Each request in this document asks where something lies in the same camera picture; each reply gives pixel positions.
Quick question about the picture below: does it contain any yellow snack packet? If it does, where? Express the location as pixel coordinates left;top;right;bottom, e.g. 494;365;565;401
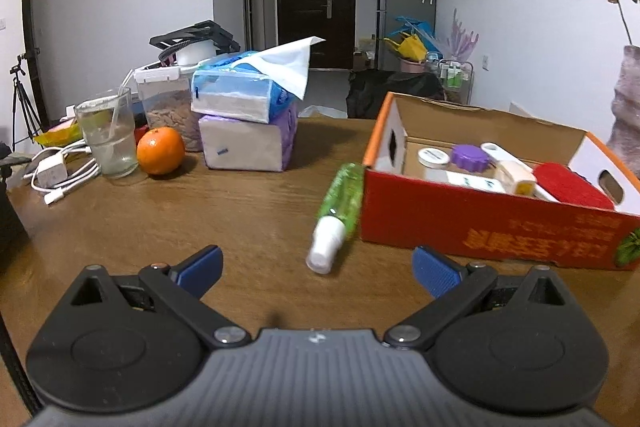
34;124;83;148

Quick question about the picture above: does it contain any clear plastic food container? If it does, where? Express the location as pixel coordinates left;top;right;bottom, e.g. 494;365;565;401
132;64;203;152

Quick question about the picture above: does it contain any white cube charger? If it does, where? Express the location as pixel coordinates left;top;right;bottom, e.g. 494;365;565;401
500;159;537;196

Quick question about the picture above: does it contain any white plastic bag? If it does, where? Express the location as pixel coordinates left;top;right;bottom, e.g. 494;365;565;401
300;105;346;118

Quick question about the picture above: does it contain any green spray bottle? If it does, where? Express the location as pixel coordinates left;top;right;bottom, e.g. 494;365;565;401
306;163;366;275

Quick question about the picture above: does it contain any black braided cord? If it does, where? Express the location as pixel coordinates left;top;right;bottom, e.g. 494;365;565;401
0;312;43;418

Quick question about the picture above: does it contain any white round container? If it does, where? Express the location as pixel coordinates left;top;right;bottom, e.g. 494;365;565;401
177;41;217;66

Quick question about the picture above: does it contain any purple cap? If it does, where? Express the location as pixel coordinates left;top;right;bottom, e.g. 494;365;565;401
446;144;507;194

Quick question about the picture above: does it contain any purple feather decoration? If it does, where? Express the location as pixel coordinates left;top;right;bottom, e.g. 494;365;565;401
446;9;480;60

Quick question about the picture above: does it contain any clear drinking glass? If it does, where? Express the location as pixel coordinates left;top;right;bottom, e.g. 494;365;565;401
75;87;139;179

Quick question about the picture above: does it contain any dark entrance door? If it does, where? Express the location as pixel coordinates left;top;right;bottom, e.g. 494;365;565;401
276;0;357;70

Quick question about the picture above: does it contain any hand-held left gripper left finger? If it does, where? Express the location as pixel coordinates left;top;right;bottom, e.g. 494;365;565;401
50;245;252;350

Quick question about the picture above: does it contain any red cardboard box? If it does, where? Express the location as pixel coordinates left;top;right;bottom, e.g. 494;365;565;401
360;92;640;271

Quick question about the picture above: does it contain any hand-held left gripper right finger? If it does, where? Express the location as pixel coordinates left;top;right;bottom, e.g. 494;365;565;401
384;245;586;350

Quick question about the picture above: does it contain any black frame rack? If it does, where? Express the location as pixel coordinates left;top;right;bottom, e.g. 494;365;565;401
149;21;241;65

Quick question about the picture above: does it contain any orange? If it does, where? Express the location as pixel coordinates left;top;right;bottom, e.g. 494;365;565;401
136;127;186;176

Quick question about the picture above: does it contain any clear drinking straw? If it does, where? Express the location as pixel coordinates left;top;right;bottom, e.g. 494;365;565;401
111;69;136;158

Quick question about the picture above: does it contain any dark cloth bag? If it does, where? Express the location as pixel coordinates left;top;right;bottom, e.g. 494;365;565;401
346;69;446;118

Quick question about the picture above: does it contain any trolley with bottles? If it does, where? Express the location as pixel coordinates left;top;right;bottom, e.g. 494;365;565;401
435;59;473;105

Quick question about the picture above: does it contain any yellow bag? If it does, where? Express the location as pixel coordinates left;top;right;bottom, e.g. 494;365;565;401
384;34;428;62

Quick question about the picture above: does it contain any pink textured vase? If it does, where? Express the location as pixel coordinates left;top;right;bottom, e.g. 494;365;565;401
605;46;640;180

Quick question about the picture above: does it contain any white charger with cable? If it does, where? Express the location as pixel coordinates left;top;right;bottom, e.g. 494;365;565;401
31;142;103;206

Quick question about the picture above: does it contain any black tripod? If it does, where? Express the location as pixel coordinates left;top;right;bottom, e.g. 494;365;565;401
11;54;46;152

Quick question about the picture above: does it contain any purple tissue pack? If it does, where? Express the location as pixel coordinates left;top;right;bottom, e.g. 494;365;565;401
198;99;299;172

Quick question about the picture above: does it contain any red and white lint brush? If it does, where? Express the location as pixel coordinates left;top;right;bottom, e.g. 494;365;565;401
481;142;616;210

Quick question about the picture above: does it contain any blue tissue pack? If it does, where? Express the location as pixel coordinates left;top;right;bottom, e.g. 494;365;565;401
191;36;326;124

